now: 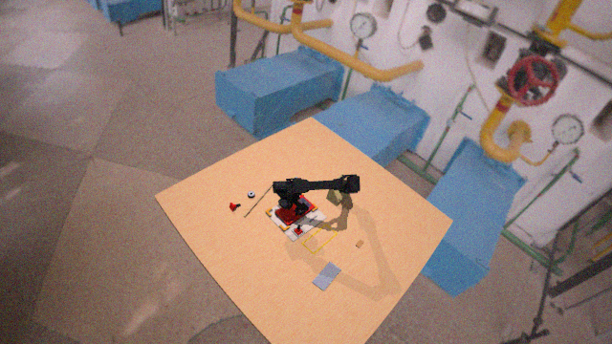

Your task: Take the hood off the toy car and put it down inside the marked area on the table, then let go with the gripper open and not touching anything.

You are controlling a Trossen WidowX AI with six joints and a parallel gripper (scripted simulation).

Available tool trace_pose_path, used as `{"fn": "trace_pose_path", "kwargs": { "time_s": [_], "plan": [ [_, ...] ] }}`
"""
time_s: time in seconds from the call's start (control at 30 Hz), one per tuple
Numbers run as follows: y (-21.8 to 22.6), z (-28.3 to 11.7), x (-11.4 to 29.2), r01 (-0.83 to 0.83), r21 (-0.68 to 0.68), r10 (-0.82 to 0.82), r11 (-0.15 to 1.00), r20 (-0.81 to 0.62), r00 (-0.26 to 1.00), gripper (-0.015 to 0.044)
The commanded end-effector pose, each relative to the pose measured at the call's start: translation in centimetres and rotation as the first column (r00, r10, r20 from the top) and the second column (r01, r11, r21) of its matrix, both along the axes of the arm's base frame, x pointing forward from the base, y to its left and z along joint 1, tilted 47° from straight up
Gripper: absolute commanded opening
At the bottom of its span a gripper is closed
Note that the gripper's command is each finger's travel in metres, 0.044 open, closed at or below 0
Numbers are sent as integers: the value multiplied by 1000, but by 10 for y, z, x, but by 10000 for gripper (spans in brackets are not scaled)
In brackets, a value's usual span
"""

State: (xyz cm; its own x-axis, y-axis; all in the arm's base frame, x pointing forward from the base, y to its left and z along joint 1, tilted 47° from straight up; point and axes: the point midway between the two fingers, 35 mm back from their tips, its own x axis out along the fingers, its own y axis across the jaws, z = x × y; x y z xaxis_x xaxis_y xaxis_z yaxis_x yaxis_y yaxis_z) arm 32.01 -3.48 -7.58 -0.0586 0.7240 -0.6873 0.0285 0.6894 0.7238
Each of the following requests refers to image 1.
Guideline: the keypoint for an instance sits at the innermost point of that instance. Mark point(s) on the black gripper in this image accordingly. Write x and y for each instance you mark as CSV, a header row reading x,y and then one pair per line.
x,y
300,208

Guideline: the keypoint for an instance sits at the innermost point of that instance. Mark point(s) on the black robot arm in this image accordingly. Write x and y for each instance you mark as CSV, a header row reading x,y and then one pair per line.
x,y
296,186

